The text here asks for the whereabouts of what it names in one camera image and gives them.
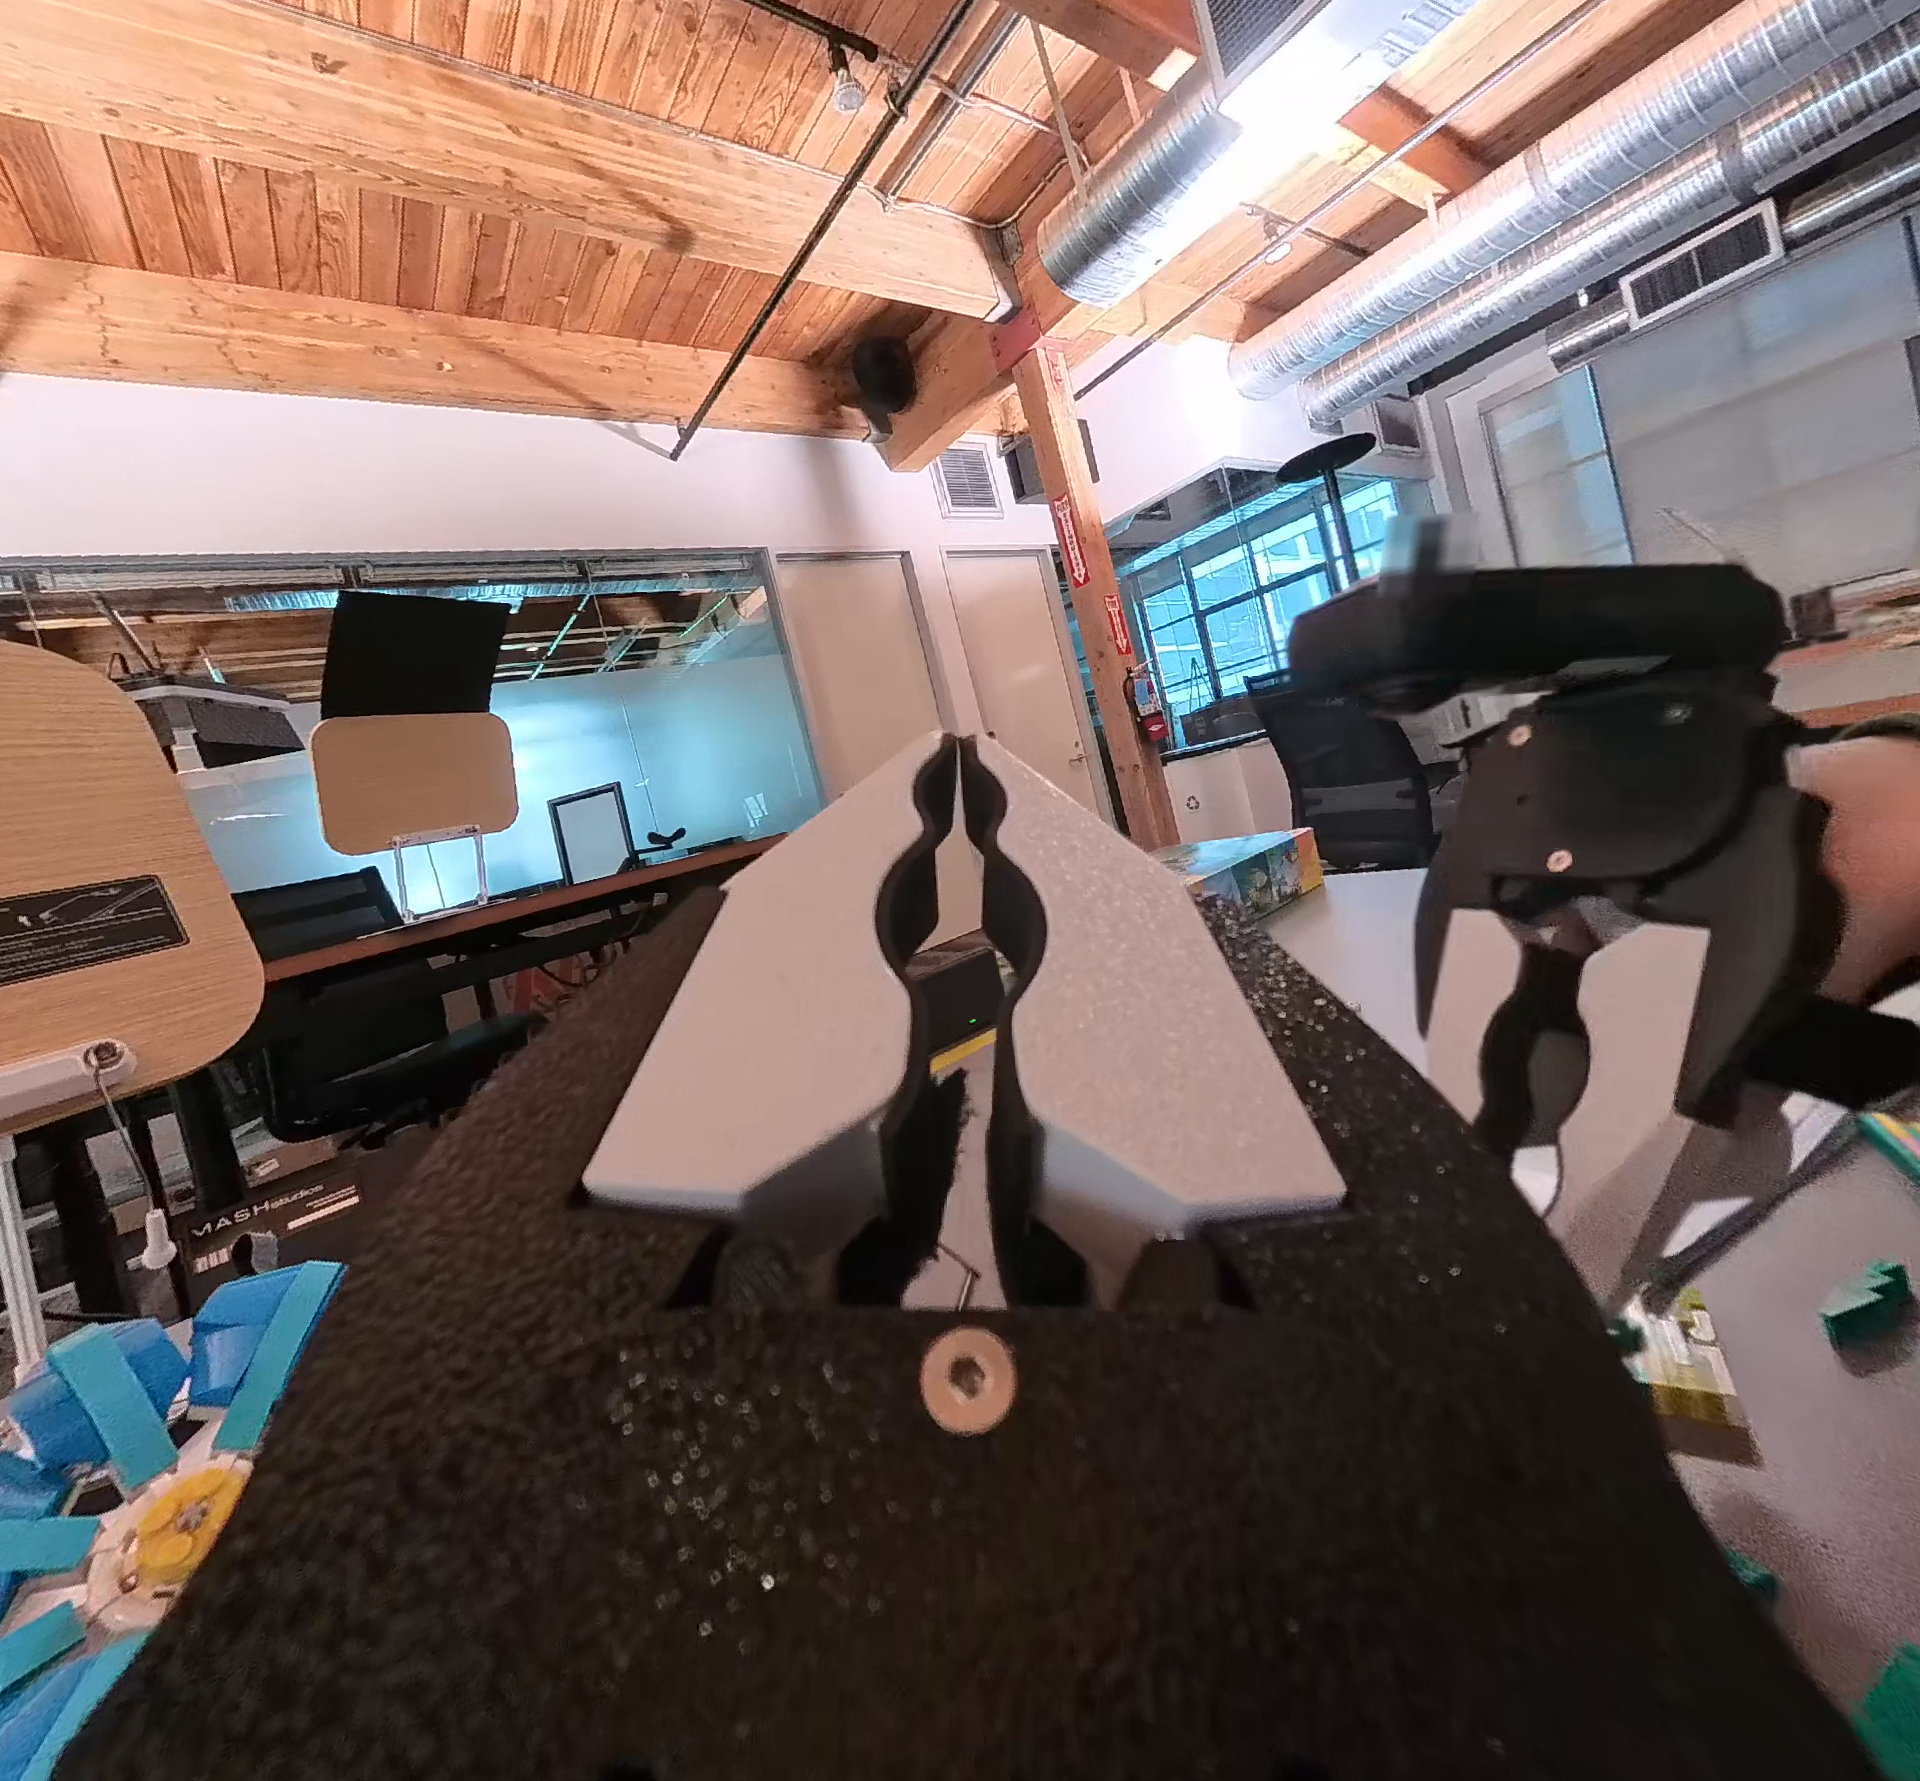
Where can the duct vent grille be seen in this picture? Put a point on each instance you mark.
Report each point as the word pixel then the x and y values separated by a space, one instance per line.
pixel 1705 264

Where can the red fire extinguisher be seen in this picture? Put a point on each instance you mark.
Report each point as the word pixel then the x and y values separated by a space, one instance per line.
pixel 1148 705

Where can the black round floor lamp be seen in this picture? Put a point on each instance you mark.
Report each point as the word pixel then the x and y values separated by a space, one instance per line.
pixel 1324 454

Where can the long spiral metal duct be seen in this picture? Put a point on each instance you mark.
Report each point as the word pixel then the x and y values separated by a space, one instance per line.
pixel 1501 319
pixel 1650 130

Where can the black printed box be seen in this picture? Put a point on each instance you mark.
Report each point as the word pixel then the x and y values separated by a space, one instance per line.
pixel 273 1223

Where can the clear plastic bag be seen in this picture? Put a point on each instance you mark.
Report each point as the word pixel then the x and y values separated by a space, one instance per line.
pixel 1688 1375

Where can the long wooden desk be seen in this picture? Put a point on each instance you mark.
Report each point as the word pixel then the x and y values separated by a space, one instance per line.
pixel 603 889

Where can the colourful lego box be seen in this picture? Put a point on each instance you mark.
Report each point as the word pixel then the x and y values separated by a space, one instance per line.
pixel 1262 875

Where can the glass partition wall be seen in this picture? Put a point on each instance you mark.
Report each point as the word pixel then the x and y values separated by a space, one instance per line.
pixel 675 702

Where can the wooden column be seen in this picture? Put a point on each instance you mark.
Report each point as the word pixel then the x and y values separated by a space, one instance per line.
pixel 1095 581

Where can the metal sprinkler pipe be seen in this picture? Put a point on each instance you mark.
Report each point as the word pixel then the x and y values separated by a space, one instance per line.
pixel 855 185

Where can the black electronic box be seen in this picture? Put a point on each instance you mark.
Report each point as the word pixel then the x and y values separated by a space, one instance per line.
pixel 961 994

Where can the small wooden panel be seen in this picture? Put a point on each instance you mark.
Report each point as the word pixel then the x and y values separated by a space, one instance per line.
pixel 414 779

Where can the person's right hand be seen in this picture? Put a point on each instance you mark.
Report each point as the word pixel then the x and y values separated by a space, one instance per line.
pixel 1877 867

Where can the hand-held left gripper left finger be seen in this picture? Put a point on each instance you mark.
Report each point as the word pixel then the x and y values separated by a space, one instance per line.
pixel 734 1032

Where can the black picture frame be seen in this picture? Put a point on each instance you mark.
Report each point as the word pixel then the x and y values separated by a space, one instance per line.
pixel 589 833

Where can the red column sign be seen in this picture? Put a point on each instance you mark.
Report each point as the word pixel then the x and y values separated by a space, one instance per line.
pixel 1069 539

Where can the short spiral metal duct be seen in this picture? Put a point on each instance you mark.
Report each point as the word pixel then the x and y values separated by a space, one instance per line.
pixel 1126 207

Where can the wooden panel with black label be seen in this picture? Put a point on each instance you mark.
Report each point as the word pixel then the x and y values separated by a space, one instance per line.
pixel 105 791

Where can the clear acrylic stand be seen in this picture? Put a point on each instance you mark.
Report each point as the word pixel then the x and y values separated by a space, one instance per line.
pixel 442 878

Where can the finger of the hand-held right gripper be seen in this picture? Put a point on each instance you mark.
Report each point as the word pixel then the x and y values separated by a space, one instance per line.
pixel 1565 1056
pixel 1508 1060

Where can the blue lego model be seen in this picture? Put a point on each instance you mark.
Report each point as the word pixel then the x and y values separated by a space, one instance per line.
pixel 92 1375

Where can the white wall vent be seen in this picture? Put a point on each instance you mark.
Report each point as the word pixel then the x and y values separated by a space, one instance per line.
pixel 966 481

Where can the white door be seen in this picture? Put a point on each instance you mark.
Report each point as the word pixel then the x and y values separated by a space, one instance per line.
pixel 1004 671
pixel 848 686

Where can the black speaker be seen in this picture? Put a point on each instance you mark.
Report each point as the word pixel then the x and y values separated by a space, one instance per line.
pixel 887 379

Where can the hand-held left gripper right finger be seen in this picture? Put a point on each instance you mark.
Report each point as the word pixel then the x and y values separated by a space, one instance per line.
pixel 1172 1060

